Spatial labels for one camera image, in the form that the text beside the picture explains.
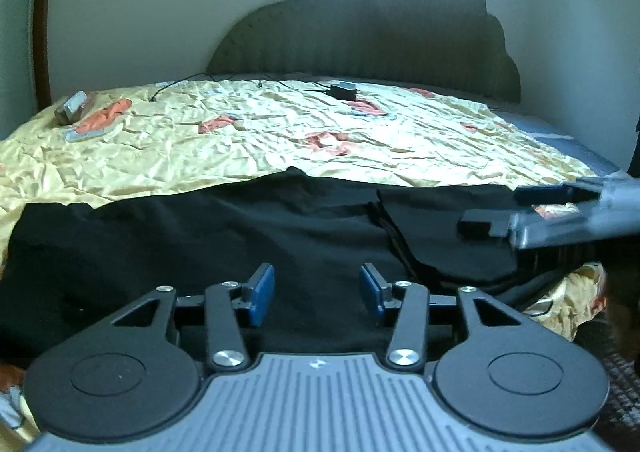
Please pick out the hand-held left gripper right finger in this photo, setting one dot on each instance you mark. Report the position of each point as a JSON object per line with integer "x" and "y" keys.
{"x": 372, "y": 293}

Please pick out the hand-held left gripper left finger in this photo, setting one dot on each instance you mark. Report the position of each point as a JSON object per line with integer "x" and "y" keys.
{"x": 263, "y": 293}

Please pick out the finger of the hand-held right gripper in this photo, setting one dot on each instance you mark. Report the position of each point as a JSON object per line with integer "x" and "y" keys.
{"x": 482, "y": 224}
{"x": 542, "y": 194}

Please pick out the black pants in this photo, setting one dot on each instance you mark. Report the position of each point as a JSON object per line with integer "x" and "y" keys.
{"x": 240, "y": 242}

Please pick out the grey-blue mattress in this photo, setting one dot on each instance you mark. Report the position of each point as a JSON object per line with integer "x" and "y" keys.
{"x": 565, "y": 136}

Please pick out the yellow floral bedsheet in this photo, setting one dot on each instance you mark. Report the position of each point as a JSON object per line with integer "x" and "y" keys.
{"x": 240, "y": 141}

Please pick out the dark patterned rug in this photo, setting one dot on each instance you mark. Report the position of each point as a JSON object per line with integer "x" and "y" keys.
{"x": 615, "y": 372}

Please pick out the black power adapter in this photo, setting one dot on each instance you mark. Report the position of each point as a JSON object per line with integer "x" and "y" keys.
{"x": 343, "y": 91}

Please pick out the grey scalloped headboard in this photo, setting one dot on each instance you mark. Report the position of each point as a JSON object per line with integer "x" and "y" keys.
{"x": 380, "y": 26}

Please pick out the small rectangular tin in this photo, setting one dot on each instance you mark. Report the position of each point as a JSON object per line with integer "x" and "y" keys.
{"x": 72, "y": 107}

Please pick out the brown wooden door frame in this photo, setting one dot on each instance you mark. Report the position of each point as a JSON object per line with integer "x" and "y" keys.
{"x": 45, "y": 21}

